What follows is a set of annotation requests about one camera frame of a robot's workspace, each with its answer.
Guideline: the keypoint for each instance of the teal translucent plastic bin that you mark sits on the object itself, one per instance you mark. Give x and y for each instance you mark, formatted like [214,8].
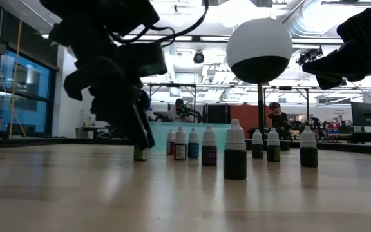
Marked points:
[163,135]

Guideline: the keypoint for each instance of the small red-label colouring bottle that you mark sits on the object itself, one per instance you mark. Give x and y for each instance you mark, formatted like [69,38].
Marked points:
[180,151]

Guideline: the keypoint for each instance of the small yellow-green colouring bottle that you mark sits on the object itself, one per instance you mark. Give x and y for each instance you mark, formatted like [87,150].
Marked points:
[140,155]

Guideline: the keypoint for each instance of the ceiling LED strip light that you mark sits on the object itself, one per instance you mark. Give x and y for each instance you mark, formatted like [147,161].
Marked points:
[211,38]

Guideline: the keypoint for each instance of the dark computer monitor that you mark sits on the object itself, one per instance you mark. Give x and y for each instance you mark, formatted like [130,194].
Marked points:
[364,114]

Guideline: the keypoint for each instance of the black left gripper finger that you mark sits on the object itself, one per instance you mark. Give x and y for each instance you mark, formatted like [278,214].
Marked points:
[148,122]
[118,106]

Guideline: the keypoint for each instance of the person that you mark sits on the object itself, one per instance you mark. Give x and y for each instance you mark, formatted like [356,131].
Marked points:
[180,111]
[277,117]

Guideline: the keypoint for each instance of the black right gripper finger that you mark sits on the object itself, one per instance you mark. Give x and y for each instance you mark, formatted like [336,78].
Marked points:
[330,82]
[333,61]

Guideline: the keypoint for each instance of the small dark food colouring bottle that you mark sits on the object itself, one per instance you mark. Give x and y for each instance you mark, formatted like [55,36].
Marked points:
[308,156]
[235,164]
[257,149]

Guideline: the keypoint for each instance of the background black robot arm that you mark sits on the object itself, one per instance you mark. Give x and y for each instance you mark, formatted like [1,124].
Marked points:
[311,126]

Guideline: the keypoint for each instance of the small dark red colouring bottle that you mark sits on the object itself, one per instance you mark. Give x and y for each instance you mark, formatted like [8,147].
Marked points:
[170,145]

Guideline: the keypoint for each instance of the small blue food colouring bottle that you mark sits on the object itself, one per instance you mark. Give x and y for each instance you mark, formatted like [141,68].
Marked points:
[193,149]

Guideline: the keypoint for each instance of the small purple food colouring bottle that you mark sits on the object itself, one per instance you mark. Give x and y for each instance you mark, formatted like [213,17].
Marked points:
[209,154]

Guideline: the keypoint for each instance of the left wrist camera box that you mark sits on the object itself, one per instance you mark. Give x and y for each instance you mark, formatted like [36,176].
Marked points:
[143,59]

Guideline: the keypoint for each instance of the black metal gantry frame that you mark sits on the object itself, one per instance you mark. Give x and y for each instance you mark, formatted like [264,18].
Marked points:
[172,85]
[285,87]

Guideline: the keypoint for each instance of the small green food colouring bottle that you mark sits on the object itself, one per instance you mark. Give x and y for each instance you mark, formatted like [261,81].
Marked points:
[273,153]

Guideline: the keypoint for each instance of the black ceiling-mounted device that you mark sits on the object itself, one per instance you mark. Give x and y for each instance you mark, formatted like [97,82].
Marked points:
[309,55]

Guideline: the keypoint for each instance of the black ceiling spotlight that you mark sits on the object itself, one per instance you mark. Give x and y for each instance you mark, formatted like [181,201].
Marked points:
[198,57]

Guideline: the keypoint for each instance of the white globe lamp black stand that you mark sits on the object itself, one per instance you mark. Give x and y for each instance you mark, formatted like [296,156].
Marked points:
[259,38]

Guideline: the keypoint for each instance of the black-framed window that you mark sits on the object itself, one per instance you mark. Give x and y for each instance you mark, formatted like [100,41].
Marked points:
[27,96]

